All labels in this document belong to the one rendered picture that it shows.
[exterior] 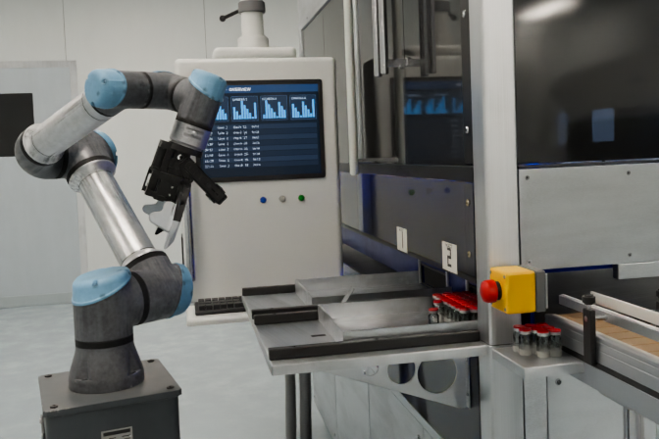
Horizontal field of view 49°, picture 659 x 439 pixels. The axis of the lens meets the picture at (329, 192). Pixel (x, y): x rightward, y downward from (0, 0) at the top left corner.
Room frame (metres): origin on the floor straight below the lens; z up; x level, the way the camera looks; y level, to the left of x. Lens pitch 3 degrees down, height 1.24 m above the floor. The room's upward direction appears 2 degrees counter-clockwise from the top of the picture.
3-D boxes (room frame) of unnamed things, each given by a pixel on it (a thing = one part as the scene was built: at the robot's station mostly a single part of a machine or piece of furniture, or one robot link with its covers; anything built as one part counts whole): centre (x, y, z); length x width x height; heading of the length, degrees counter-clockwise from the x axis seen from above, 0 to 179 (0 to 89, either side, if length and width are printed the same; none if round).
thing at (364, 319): (1.48, -0.16, 0.90); 0.34 x 0.26 x 0.04; 101
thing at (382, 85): (2.03, -0.15, 1.50); 0.47 x 0.01 x 0.59; 11
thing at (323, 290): (1.82, -0.09, 0.90); 0.34 x 0.26 x 0.04; 101
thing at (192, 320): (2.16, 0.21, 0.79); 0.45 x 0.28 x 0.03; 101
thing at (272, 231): (2.34, 0.23, 1.19); 0.50 x 0.19 x 0.78; 101
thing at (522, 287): (1.26, -0.32, 0.99); 0.08 x 0.07 x 0.07; 101
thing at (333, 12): (2.56, -0.05, 1.50); 0.49 x 0.01 x 0.59; 11
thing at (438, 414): (2.34, -0.08, 0.73); 1.98 x 0.01 x 0.25; 11
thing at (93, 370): (1.48, 0.48, 0.84); 0.15 x 0.15 x 0.10
